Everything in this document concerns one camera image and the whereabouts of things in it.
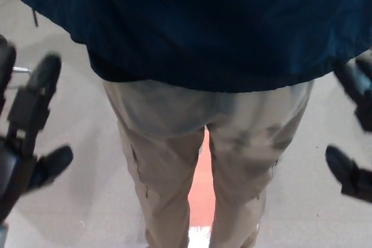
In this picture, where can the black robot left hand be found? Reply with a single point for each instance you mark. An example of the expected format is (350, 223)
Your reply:
(26, 120)

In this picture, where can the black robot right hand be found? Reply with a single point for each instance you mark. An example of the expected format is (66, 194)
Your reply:
(360, 172)

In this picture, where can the dark teal coat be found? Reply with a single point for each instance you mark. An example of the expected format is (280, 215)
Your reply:
(197, 21)

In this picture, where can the metal furniture leg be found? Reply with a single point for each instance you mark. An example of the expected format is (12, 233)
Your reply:
(22, 71)

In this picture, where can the beige trousers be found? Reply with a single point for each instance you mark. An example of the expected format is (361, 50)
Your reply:
(203, 143)

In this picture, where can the orange square floor marking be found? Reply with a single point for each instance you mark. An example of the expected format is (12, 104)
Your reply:
(200, 178)

